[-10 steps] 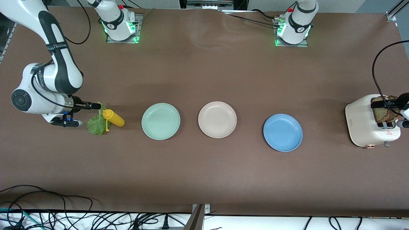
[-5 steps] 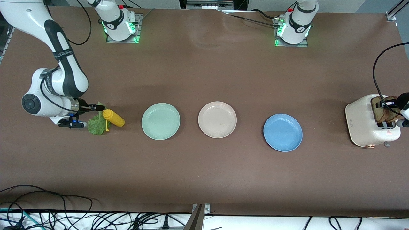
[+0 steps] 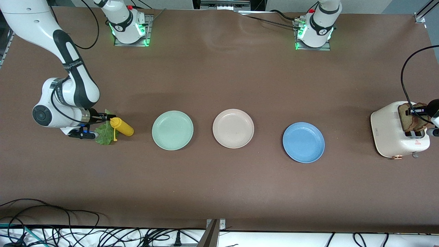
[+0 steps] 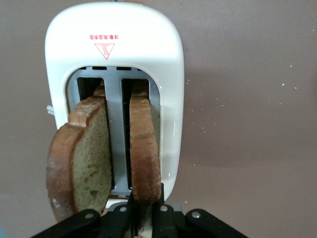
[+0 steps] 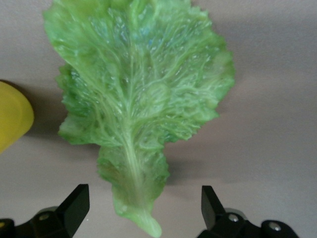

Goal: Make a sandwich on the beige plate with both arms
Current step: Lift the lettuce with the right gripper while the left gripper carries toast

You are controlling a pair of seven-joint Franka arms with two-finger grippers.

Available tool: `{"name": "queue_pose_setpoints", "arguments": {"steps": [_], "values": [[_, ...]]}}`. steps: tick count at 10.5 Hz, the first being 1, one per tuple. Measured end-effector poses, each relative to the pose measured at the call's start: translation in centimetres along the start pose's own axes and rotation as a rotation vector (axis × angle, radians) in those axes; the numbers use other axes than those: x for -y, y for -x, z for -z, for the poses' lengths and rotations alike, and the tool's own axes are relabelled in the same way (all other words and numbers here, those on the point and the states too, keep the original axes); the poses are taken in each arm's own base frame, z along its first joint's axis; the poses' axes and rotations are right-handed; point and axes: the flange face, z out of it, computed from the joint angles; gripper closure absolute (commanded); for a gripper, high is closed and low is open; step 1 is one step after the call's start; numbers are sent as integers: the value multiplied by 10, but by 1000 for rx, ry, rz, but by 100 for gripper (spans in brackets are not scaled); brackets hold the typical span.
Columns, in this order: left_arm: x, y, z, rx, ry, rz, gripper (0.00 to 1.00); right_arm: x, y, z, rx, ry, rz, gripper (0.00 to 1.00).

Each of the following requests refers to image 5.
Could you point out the green lettuce leaf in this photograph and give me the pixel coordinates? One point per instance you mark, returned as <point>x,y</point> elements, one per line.
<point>138,99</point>

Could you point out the yellow mustard squeeze bottle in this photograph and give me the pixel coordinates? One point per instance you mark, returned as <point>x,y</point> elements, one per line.
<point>12,116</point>

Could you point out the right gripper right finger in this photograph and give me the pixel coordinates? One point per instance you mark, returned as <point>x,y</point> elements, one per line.
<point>218,223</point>

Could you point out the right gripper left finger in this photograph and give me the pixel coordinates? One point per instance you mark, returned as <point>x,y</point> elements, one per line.
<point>64,218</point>

